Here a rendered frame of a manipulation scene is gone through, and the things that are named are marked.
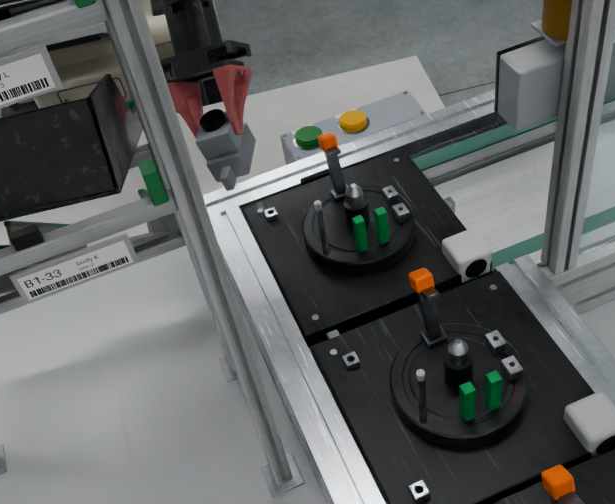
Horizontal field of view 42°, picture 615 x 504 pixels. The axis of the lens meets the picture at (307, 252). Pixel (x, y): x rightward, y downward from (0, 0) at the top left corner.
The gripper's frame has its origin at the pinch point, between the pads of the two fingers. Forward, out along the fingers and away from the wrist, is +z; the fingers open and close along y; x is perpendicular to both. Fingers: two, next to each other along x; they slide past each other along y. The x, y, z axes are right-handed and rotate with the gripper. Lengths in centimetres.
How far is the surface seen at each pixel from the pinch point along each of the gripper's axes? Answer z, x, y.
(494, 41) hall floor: -25, 221, 16
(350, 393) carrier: 30.7, -7.4, 11.1
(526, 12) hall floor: -34, 237, 29
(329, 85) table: -7, 53, -1
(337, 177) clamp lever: 8.3, 11.0, 9.5
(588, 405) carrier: 35.1, -6.7, 34.5
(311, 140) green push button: 2.5, 23.7, 3.1
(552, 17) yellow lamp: -1.6, -7.8, 38.2
